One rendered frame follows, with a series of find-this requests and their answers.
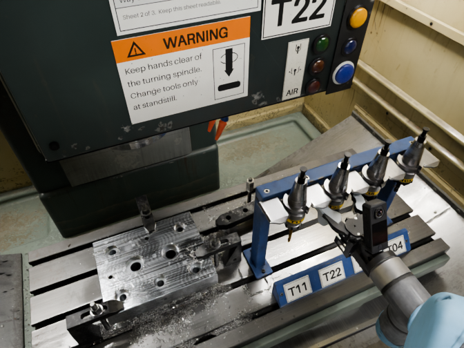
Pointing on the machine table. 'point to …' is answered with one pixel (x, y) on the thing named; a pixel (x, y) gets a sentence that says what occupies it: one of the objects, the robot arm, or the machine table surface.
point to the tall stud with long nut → (249, 188)
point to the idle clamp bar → (246, 212)
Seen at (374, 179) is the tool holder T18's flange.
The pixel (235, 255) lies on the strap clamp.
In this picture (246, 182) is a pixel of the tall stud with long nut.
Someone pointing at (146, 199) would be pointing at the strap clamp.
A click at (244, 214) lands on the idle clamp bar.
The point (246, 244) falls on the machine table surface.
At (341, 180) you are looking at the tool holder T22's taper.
